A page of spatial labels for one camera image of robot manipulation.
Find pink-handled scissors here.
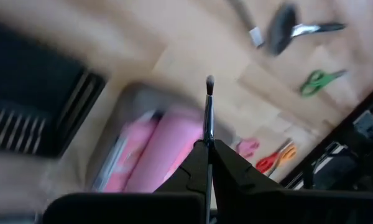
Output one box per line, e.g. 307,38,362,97
235,136,261,160

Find pink striped packet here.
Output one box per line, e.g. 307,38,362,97
94,116,159,193

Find green-handled scissors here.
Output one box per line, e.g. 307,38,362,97
299,68,348,98

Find orange-handled scissors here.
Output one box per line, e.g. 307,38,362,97
267,141,298,179

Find thin black-handled paintbrush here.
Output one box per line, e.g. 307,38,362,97
203,74,216,224

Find black slotted plastic basket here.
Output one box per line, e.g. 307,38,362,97
0,20,108,159

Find red-handled scissors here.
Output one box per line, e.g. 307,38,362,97
256,139,293,174

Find smoky clear plastic bin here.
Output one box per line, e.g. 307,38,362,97
84,81,236,194

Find wide black bristle paintbrush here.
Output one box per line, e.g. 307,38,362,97
265,2,348,57

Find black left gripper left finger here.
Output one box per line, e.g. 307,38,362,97
154,139,210,194

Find black aluminium rig frame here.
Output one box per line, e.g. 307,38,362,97
279,80,373,192

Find plain pink paint bottle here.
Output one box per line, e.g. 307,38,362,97
124,106,205,194

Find grey-handled paintbrush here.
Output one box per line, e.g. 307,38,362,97
225,0,265,49

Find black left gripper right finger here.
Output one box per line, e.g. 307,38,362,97
211,138,287,224

